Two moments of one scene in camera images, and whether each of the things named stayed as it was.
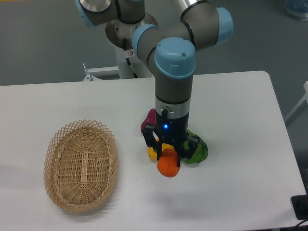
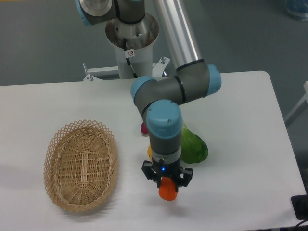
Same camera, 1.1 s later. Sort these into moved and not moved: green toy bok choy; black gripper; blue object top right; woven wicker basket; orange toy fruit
Moved: orange toy fruit; black gripper
Not moved: woven wicker basket; blue object top right; green toy bok choy
